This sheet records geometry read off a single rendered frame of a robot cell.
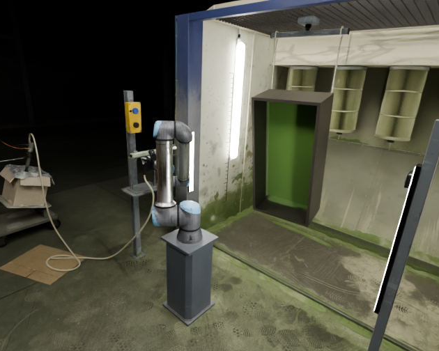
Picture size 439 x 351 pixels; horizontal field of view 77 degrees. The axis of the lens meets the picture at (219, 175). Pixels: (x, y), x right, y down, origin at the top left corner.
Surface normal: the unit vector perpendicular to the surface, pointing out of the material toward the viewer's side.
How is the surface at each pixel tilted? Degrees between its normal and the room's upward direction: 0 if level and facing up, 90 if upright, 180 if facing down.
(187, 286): 90
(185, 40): 90
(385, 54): 90
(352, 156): 57
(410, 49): 90
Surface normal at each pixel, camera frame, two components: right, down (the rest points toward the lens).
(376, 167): -0.52, -0.33
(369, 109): -0.65, 0.22
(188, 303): 0.07, 0.32
